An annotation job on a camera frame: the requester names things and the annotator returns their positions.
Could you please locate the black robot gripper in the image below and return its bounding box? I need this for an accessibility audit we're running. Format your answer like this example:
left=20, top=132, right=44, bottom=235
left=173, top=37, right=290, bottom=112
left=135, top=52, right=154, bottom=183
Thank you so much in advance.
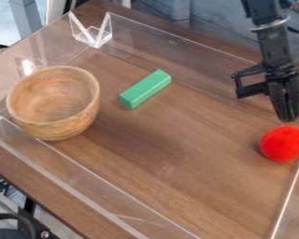
left=232, top=63, right=299, bottom=121

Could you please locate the red plush strawberry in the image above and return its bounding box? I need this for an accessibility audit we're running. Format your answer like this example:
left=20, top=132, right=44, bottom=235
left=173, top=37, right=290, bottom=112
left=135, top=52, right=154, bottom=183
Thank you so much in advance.
left=260, top=125, right=299, bottom=162

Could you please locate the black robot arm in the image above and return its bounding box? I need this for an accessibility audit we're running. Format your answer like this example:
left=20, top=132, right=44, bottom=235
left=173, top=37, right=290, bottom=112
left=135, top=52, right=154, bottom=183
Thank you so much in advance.
left=233, top=0, right=299, bottom=121

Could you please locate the green rectangular block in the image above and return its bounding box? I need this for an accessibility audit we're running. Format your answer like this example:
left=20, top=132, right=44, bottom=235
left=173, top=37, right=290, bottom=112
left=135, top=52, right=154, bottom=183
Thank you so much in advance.
left=119, top=69, right=173, bottom=109

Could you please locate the wooden bowl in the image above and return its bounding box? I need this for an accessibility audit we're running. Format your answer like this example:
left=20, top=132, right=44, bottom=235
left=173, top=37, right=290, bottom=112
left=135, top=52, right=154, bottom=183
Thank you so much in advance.
left=7, top=65, right=102, bottom=141

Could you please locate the clear acrylic tray enclosure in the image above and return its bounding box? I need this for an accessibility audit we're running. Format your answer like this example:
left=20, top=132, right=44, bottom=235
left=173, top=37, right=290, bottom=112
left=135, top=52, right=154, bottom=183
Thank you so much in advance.
left=0, top=12, right=299, bottom=239

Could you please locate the black clamp and cable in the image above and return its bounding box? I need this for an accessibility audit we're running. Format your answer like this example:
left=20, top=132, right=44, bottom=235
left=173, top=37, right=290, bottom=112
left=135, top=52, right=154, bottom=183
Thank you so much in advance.
left=0, top=174, right=63, bottom=239

